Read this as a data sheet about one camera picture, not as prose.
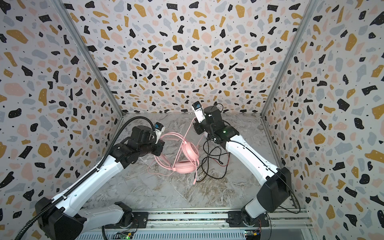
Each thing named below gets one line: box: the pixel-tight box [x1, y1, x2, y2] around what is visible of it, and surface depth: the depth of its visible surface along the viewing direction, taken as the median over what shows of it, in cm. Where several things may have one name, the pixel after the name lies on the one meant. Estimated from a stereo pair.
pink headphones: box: [154, 132, 200, 174], surface depth 69 cm
